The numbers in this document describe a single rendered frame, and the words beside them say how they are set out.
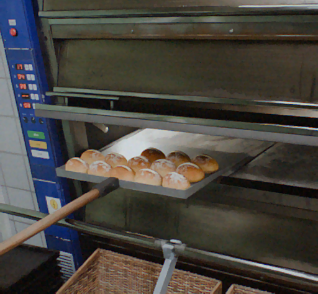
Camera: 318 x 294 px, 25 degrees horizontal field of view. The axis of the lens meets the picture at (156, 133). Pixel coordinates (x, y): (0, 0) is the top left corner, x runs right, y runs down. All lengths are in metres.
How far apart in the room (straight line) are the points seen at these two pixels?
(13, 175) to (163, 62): 0.96
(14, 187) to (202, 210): 0.91
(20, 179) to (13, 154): 0.11
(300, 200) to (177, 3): 0.66
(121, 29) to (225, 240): 0.74
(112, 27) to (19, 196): 0.94
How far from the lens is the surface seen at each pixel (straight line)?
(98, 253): 2.69
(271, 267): 1.76
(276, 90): 1.99
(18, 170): 2.88
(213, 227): 2.33
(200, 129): 2.00
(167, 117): 2.07
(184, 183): 2.18
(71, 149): 2.61
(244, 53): 2.05
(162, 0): 2.13
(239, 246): 2.28
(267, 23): 1.97
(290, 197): 2.11
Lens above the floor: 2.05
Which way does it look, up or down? 18 degrees down
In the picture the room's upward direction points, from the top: 9 degrees counter-clockwise
